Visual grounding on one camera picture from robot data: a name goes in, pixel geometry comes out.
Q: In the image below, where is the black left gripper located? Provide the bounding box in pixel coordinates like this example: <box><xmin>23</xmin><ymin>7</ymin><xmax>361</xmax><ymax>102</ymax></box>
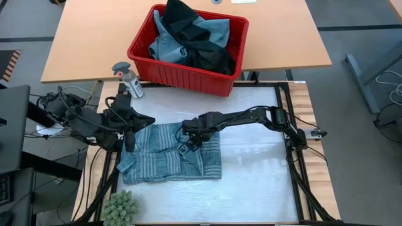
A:
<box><xmin>106</xmin><ymin>108</ymin><xmax>156</xmax><ymax>153</ymax></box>

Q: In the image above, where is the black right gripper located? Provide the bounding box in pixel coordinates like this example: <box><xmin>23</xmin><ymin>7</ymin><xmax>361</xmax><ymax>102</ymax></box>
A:
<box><xmin>181</xmin><ymin>113</ymin><xmax>220</xmax><ymax>152</ymax></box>

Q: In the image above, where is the striped blue-green towel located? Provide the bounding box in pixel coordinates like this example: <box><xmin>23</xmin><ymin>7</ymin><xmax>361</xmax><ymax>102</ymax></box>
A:
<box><xmin>116</xmin><ymin>122</ymin><xmax>223</xmax><ymax>185</ymax></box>

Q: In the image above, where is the red plastic bin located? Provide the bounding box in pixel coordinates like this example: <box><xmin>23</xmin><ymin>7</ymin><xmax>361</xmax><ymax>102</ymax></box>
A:
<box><xmin>126</xmin><ymin>4</ymin><xmax>250</xmax><ymax>97</ymax></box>

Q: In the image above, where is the clear spray bottle grey trigger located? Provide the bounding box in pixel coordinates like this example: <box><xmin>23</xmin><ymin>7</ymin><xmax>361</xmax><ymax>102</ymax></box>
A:
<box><xmin>111</xmin><ymin>61</ymin><xmax>145</xmax><ymax>99</ymax></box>

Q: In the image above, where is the light blue garment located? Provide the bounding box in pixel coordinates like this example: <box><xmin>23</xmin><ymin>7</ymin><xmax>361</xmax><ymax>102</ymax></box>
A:
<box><xmin>148</xmin><ymin>9</ymin><xmax>231</xmax><ymax>66</ymax></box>

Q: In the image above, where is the black garment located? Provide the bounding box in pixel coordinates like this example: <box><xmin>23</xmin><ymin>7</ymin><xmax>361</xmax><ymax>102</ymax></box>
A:
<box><xmin>161</xmin><ymin>0</ymin><xmax>237</xmax><ymax>76</ymax></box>

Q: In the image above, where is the green artificial plant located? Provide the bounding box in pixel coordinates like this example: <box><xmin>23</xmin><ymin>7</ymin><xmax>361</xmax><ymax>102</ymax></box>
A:
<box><xmin>102</xmin><ymin>189</ymin><xmax>140</xmax><ymax>226</ymax></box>

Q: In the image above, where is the white round stand base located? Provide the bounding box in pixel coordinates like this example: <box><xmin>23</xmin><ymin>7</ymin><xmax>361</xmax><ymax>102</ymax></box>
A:
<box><xmin>35</xmin><ymin>124</ymin><xmax>63</xmax><ymax>137</ymax></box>

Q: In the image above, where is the black desk beam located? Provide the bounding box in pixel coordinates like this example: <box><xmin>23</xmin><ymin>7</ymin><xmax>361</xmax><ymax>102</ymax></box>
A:
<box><xmin>20</xmin><ymin>151</ymin><xmax>83</xmax><ymax>182</ymax></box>

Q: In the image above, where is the black stand pole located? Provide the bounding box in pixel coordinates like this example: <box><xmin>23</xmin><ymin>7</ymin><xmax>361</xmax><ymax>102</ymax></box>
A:
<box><xmin>26</xmin><ymin>98</ymin><xmax>48</xmax><ymax>128</ymax></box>

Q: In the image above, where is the dark grey monitor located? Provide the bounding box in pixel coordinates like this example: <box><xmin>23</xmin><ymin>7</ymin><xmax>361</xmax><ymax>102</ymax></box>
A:
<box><xmin>0</xmin><ymin>84</ymin><xmax>31</xmax><ymax>175</ymax></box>

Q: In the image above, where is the light wooden desk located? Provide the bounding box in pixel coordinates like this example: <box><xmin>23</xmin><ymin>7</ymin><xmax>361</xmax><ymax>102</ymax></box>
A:
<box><xmin>40</xmin><ymin>0</ymin><xmax>333</xmax><ymax>84</ymax></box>
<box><xmin>391</xmin><ymin>0</ymin><xmax>402</xmax><ymax>18</ymax></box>

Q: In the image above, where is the orange black striped mat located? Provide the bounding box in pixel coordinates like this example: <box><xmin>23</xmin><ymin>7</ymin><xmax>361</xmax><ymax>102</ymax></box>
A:
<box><xmin>0</xmin><ymin>49</ymin><xmax>21</xmax><ymax>84</ymax></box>

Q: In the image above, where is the grey metal table leg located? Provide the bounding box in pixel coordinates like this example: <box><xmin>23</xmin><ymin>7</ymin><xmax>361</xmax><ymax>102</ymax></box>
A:
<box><xmin>344</xmin><ymin>40</ymin><xmax>402</xmax><ymax>114</ymax></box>

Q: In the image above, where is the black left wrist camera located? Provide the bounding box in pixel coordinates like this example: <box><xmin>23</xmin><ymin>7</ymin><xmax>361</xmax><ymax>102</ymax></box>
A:
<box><xmin>117</xmin><ymin>92</ymin><xmax>133</xmax><ymax>110</ymax></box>

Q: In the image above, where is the black left camera cable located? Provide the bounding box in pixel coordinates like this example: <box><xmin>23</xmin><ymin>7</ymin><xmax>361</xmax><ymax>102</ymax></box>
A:
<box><xmin>57</xmin><ymin>86</ymin><xmax>125</xmax><ymax>126</ymax></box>

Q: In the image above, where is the black aluminium table frame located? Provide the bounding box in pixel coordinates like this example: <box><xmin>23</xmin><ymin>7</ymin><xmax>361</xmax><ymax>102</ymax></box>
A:
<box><xmin>71</xmin><ymin>80</ymin><xmax>343</xmax><ymax>226</ymax></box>

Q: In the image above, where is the silver metal bracket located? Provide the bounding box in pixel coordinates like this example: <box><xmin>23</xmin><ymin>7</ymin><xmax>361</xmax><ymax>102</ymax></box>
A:
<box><xmin>306</xmin><ymin>130</ymin><xmax>327</xmax><ymax>139</ymax></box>

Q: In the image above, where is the black floor cable loop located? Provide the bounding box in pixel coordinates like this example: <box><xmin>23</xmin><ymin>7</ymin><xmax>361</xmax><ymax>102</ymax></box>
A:
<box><xmin>372</xmin><ymin>102</ymin><xmax>402</xmax><ymax>146</ymax></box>

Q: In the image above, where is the white floor cable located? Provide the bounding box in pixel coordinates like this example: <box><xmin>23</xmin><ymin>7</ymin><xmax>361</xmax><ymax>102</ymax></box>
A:
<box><xmin>375</xmin><ymin>69</ymin><xmax>402</xmax><ymax>99</ymax></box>

